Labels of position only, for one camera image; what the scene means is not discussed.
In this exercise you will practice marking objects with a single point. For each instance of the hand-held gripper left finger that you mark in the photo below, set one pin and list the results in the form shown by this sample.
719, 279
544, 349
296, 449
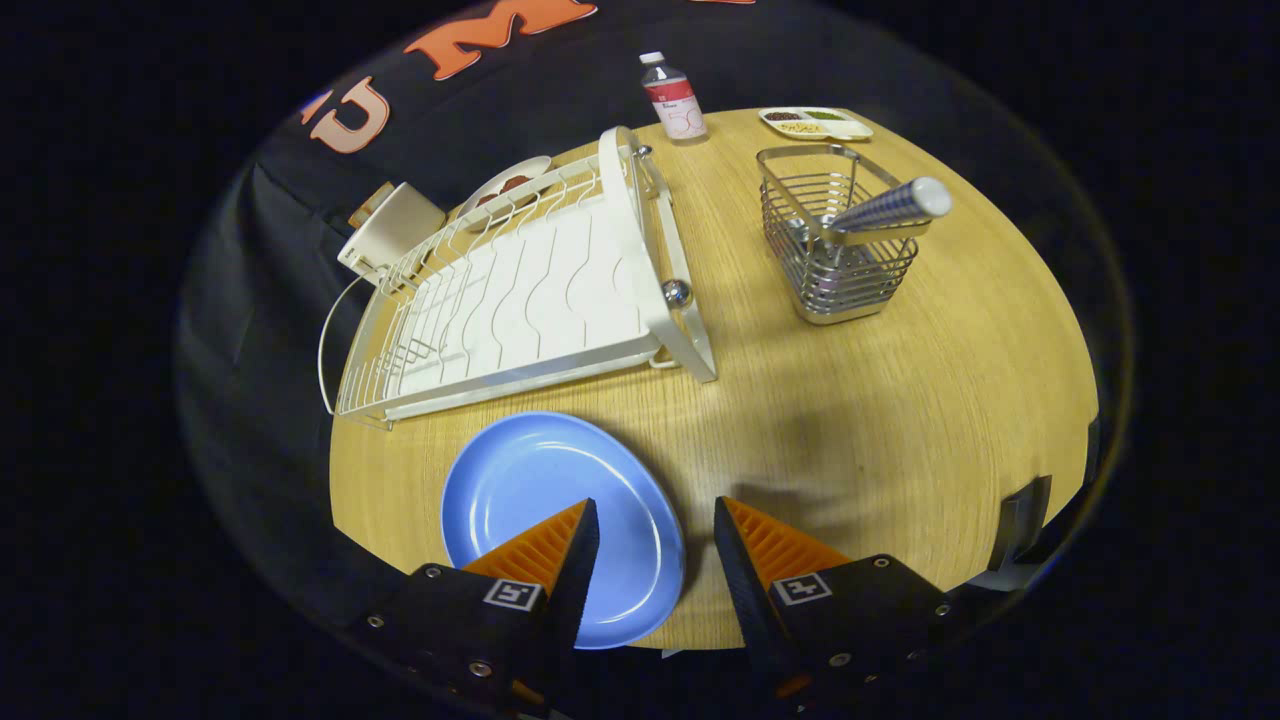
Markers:
575, 570

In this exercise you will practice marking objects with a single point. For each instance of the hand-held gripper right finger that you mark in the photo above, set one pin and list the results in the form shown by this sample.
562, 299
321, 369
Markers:
742, 580

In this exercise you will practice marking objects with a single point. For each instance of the blue plate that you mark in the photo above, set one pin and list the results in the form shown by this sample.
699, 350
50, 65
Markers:
540, 480

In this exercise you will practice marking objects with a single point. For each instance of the white dish rack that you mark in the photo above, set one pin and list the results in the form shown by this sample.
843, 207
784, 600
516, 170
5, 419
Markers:
520, 300

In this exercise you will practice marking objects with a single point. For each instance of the beige plate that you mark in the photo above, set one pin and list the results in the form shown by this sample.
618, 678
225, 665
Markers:
530, 168

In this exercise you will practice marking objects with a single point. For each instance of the white divided dish of beans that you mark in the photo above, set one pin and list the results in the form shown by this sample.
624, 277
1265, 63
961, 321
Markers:
845, 127

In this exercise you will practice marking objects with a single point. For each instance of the red meat piece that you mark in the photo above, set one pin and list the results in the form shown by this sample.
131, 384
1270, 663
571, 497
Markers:
490, 198
517, 184

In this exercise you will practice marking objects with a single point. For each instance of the white toaster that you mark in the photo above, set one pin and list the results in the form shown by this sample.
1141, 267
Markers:
395, 230

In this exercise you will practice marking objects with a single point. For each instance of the brown toast slice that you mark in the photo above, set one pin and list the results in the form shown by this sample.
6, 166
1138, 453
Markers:
365, 210

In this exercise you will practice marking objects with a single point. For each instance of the clear bottle red label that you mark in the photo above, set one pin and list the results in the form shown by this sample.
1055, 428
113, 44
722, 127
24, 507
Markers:
675, 100

